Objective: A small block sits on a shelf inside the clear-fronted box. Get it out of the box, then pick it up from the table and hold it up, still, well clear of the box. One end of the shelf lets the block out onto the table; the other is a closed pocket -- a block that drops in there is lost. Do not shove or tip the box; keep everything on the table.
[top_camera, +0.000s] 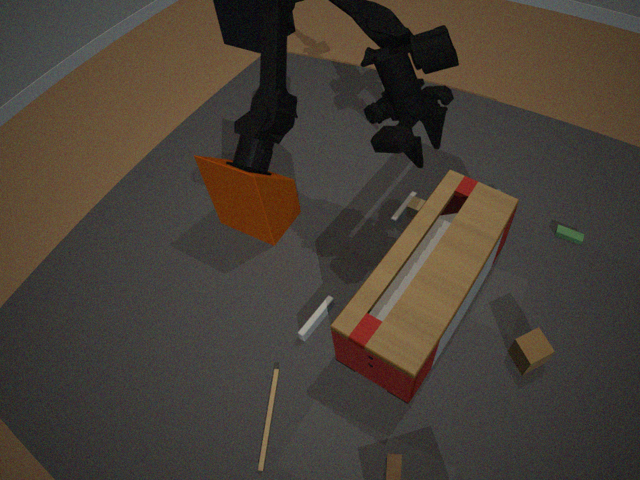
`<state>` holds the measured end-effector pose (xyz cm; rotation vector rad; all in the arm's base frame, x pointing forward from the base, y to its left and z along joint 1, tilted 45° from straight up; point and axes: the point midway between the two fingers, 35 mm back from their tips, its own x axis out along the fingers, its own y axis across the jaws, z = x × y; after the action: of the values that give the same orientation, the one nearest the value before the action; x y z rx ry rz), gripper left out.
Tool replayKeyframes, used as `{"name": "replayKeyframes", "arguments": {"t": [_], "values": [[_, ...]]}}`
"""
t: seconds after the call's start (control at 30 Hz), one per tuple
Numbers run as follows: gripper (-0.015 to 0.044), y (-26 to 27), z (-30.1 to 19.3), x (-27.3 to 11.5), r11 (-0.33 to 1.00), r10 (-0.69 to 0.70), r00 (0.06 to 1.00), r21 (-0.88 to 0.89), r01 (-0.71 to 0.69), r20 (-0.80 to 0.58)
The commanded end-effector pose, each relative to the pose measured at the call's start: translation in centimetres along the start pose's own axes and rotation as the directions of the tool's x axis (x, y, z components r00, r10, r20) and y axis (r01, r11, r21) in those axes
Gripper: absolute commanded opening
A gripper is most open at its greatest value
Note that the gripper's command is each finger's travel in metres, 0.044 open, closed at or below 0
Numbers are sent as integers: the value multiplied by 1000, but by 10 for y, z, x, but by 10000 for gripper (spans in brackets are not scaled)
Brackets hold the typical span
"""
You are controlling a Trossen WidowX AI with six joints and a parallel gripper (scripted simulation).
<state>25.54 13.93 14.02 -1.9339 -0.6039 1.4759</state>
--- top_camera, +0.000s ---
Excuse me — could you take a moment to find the small green block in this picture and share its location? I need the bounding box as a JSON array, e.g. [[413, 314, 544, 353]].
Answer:
[[555, 224, 584, 245]]

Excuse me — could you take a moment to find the tan wooden stick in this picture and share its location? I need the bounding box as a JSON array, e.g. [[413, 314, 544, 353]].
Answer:
[[258, 368, 280, 471]]

